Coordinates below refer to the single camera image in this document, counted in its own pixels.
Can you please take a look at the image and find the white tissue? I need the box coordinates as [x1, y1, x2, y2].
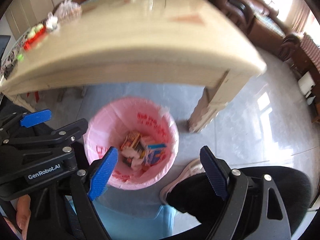
[121, 148, 145, 171]

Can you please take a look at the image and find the yellow purple card box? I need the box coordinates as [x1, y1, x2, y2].
[120, 131, 142, 151]

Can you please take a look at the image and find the white blue medicine box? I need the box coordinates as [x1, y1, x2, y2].
[137, 136, 156, 155]

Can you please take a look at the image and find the blue bear medicine box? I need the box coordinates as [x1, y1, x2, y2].
[143, 143, 167, 166]

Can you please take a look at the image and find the pink lined trash bin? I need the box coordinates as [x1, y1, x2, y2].
[83, 97, 179, 190]

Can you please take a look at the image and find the person left hand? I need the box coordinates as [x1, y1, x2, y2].
[16, 194, 31, 240]

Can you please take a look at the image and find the pink sneaker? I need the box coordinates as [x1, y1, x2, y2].
[159, 158, 205, 205]

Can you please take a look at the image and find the person black trouser leg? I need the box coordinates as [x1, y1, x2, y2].
[167, 166, 312, 239]

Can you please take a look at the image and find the light blue plastic stool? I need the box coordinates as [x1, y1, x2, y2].
[67, 197, 178, 240]

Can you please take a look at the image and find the green bottle cap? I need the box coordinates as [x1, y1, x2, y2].
[17, 54, 24, 61]

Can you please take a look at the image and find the red fruit tray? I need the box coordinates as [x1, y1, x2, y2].
[23, 23, 46, 50]

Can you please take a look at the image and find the small white plastic bag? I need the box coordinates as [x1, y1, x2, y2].
[45, 12, 59, 31]

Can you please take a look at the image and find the plastic bag of nuts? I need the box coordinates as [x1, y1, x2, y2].
[53, 0, 82, 23]

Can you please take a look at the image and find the beige cabinet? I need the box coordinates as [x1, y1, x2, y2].
[4, 0, 63, 39]

